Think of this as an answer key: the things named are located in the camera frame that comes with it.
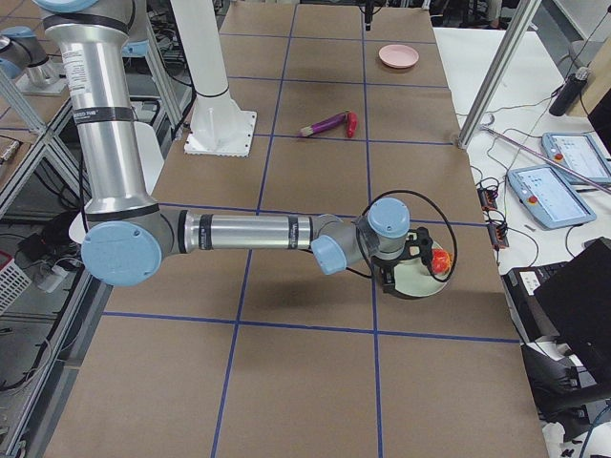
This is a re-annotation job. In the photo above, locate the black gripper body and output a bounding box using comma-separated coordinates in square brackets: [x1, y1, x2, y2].
[371, 255, 406, 284]
[364, 0, 375, 13]

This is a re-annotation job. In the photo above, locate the red orange peach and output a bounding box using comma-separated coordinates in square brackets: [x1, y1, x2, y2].
[431, 248, 453, 276]

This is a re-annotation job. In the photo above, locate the red chili pepper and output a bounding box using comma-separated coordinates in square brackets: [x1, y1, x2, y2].
[346, 112, 358, 138]

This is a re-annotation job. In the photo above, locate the purple eggplant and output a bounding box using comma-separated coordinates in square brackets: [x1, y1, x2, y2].
[299, 111, 348, 137]

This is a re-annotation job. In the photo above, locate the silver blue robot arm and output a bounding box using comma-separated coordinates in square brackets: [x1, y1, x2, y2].
[39, 1, 410, 286]

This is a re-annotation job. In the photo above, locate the green plate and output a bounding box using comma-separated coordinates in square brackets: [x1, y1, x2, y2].
[388, 259, 450, 299]

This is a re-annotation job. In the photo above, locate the pink plate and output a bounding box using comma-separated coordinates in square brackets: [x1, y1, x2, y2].
[378, 44, 419, 70]

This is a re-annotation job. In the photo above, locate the reacher grabber stick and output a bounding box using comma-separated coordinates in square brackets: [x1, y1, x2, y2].
[479, 116, 610, 190]

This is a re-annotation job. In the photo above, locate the near teach pendant tablet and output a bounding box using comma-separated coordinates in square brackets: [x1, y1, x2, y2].
[507, 165, 597, 230]

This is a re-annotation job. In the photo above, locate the teach pendant tablet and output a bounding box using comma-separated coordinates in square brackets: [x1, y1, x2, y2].
[541, 133, 610, 185]
[507, 165, 597, 230]

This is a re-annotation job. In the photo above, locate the black computer case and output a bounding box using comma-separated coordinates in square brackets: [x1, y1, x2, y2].
[502, 238, 610, 380]

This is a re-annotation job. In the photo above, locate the black water bottle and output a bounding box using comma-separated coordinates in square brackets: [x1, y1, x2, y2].
[548, 66, 591, 116]

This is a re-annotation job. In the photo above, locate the far teach pendant tablet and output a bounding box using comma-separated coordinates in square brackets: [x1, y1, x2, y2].
[541, 133, 610, 185]

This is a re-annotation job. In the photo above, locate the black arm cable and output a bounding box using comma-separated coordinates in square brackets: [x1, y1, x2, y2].
[346, 190, 458, 282]

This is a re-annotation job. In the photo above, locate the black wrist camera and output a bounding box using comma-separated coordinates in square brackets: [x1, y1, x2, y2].
[405, 226, 433, 266]

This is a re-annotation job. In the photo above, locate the aluminium frame post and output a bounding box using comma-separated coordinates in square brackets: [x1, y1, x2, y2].
[457, 0, 541, 150]

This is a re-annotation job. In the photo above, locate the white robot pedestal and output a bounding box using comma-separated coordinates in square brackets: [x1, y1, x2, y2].
[171, 0, 257, 157]

